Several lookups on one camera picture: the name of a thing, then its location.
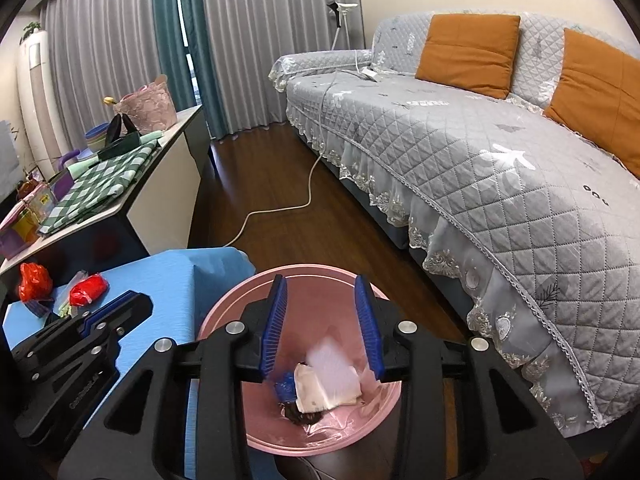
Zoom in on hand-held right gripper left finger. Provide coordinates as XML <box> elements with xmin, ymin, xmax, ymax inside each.
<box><xmin>57</xmin><ymin>274</ymin><xmax>290</xmax><ymax>480</ymax></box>

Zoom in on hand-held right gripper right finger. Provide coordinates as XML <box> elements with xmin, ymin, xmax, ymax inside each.
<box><xmin>354</xmin><ymin>274</ymin><xmax>586</xmax><ymax>480</ymax></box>

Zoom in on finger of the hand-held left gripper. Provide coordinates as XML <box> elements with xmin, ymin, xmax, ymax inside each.
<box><xmin>80</xmin><ymin>291</ymin><xmax>154</xmax><ymax>341</ymax></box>
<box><xmin>11</xmin><ymin>316</ymin><xmax>101</xmax><ymax>361</ymax></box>

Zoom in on translucent plastic pouch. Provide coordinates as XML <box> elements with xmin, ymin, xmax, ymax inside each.
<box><xmin>305</xmin><ymin>337</ymin><xmax>363</xmax><ymax>403</ymax></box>

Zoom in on pink plastic bin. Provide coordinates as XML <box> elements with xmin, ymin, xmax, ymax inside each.
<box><xmin>197</xmin><ymin>263</ymin><xmax>403</xmax><ymax>456</ymax></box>

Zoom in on blue plastic bag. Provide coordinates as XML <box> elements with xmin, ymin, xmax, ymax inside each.
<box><xmin>274</xmin><ymin>371</ymin><xmax>298</xmax><ymax>403</ymax></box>

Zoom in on large red plastic bag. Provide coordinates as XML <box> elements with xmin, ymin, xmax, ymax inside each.
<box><xmin>18</xmin><ymin>262</ymin><xmax>54</xmax><ymax>303</ymax></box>

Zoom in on white foil pouch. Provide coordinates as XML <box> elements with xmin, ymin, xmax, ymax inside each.
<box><xmin>293</xmin><ymin>362</ymin><xmax>363</xmax><ymax>413</ymax></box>

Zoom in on blue table mat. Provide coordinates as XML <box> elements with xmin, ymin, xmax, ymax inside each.
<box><xmin>2</xmin><ymin>246</ymin><xmax>256</xmax><ymax>480</ymax></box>

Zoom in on small red plastic bag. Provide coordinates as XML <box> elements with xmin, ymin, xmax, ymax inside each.
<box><xmin>69</xmin><ymin>273</ymin><xmax>108</xmax><ymax>307</ymax></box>

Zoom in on colourful rectangular box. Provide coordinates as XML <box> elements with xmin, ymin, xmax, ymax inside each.
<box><xmin>0</xmin><ymin>180</ymin><xmax>56</xmax><ymax>261</ymax></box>

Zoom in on green checkered cloth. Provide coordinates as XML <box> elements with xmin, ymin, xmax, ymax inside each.
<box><xmin>36</xmin><ymin>130</ymin><xmax>166</xmax><ymax>238</ymax></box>

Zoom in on purple plastic jug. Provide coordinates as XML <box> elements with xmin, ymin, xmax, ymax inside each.
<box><xmin>52</xmin><ymin>149</ymin><xmax>83</xmax><ymax>201</ymax></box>

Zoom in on grey quilted sofa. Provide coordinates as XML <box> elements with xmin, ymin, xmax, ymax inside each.
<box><xmin>267</xmin><ymin>10</ymin><xmax>640</xmax><ymax>438</ymax></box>

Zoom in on stacked plastic bowls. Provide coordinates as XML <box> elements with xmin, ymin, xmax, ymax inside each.
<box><xmin>84</xmin><ymin>122</ymin><xmax>112</xmax><ymax>156</ymax></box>

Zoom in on television with grey cover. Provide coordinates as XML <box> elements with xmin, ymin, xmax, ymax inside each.
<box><xmin>0</xmin><ymin>120</ymin><xmax>23</xmax><ymax>196</ymax></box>

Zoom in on pink basket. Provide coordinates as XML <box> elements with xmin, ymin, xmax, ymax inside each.
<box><xmin>112</xmin><ymin>74</ymin><xmax>179</xmax><ymax>136</ymax></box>

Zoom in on white standing air conditioner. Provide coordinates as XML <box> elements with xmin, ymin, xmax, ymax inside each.
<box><xmin>15</xmin><ymin>30</ymin><xmax>66</xmax><ymax>171</ymax></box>

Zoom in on grey curtain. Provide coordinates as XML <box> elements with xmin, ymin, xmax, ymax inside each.
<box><xmin>197</xmin><ymin>0</ymin><xmax>361</xmax><ymax>138</ymax></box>
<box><xmin>37</xmin><ymin>0</ymin><xmax>166</xmax><ymax>151</ymax></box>

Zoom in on teal curtain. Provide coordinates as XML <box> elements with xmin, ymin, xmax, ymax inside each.
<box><xmin>150</xmin><ymin>0</ymin><xmax>226</xmax><ymax>141</ymax></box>

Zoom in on orange cushion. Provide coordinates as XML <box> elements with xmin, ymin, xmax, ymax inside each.
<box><xmin>414</xmin><ymin>12</ymin><xmax>522</xmax><ymax>101</ymax></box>
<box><xmin>542</xmin><ymin>26</ymin><xmax>640</xmax><ymax>181</ymax></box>

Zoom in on white power cable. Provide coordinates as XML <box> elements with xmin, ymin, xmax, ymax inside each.
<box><xmin>227</xmin><ymin>50</ymin><xmax>373</xmax><ymax>248</ymax></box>

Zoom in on dark green bag black handles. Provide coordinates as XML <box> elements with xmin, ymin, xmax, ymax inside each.
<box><xmin>97</xmin><ymin>112</ymin><xmax>142</xmax><ymax>162</ymax></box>

